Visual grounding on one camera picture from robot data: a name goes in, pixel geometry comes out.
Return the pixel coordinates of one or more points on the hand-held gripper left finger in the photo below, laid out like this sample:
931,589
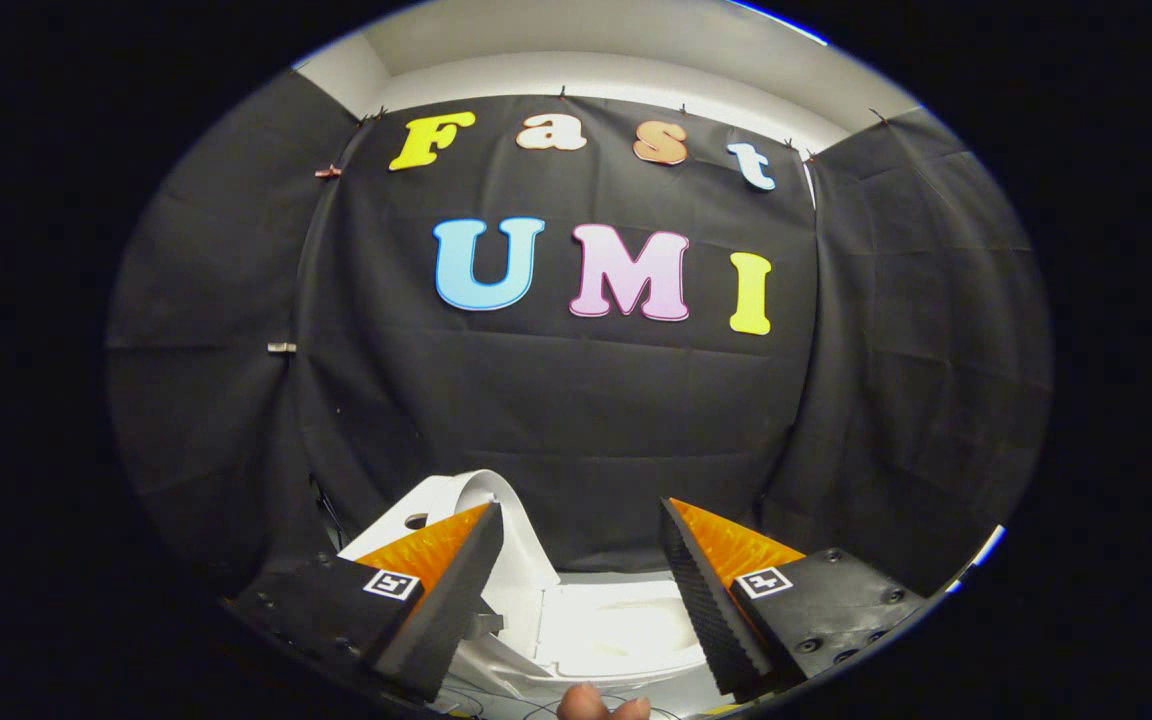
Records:
456,600

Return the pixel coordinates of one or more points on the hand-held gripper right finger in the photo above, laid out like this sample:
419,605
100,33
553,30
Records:
706,600

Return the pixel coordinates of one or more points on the white toilet lid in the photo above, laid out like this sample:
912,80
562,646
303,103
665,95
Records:
526,555

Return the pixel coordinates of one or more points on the white toilet seat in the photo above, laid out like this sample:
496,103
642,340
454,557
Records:
616,625

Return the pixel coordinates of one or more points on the white ceramic toilet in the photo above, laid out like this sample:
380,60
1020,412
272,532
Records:
381,535

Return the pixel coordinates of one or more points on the black backdrop cloth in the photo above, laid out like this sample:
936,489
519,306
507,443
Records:
556,420

